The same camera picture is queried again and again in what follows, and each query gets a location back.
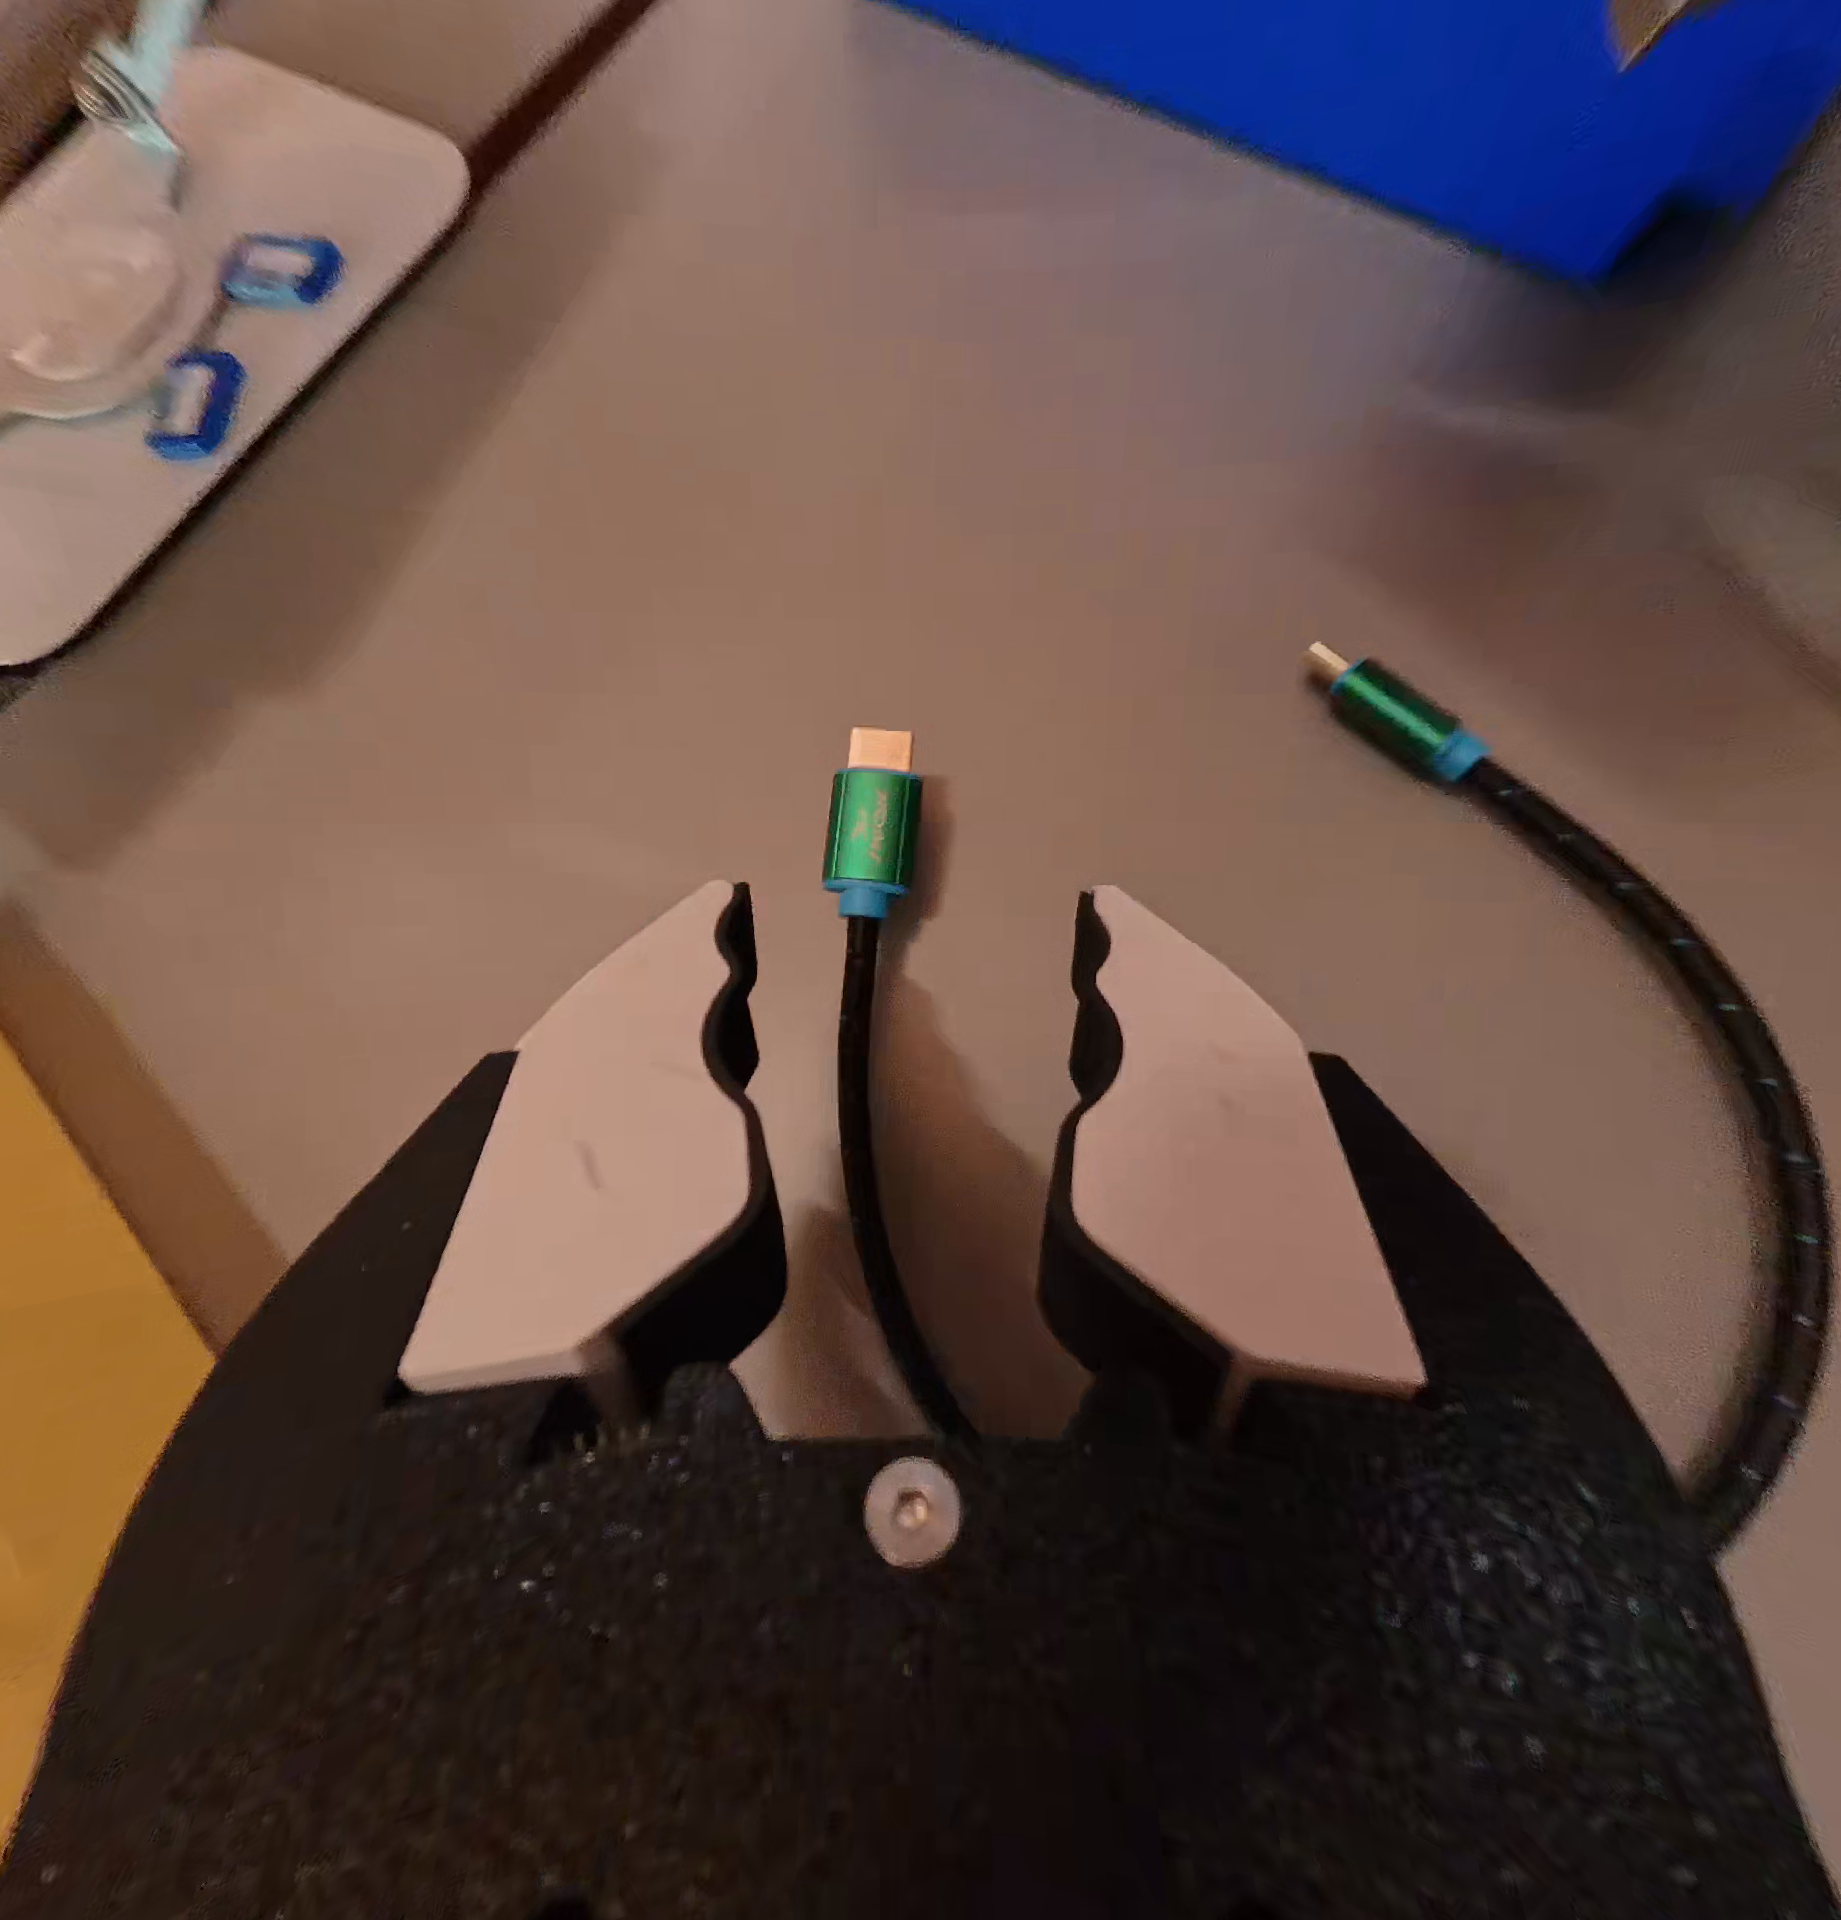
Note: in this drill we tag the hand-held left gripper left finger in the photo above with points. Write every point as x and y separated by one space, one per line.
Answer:
590 1170

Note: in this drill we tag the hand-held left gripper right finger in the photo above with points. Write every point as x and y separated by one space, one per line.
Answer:
1234 1170

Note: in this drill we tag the blue rectangular clip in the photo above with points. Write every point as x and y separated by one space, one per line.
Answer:
192 405
281 270

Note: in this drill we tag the clear plastic cup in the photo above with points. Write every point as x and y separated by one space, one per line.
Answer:
94 322

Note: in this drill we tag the white flat tray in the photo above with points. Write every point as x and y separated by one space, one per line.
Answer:
304 181

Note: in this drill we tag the blue plastic bin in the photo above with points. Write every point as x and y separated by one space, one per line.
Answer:
1384 106

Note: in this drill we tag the metal threaded fitting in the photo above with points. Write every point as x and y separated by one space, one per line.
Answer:
134 90

